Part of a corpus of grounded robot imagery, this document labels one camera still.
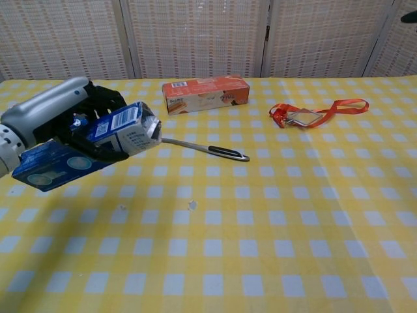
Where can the yellow white checkered tablecloth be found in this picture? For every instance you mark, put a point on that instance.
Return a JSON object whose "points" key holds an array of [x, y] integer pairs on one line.
{"points": [[208, 234]]}

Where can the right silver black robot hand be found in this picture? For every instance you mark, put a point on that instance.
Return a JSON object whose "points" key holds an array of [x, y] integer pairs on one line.
{"points": [[411, 17]]}

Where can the woven folding screen panel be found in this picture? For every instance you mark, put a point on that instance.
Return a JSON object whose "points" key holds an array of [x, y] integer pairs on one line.
{"points": [[195, 36], [62, 39], [329, 36], [402, 45]]}

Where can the blue toothpaste box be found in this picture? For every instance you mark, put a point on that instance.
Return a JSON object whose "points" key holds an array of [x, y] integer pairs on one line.
{"points": [[49, 169]]}

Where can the blue cookie packet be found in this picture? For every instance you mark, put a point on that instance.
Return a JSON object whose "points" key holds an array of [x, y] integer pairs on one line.
{"points": [[79, 122]]}

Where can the clear badge holder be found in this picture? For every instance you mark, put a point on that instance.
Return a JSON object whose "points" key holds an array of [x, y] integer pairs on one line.
{"points": [[304, 117]]}

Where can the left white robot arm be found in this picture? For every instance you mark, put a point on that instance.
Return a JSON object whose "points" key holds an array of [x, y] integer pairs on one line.
{"points": [[8, 153]]}

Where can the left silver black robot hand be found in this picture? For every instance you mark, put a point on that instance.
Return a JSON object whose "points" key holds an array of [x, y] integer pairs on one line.
{"points": [[49, 104]]}

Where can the orange cardboard box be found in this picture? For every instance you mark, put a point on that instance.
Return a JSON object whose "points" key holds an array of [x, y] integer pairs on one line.
{"points": [[205, 94]]}

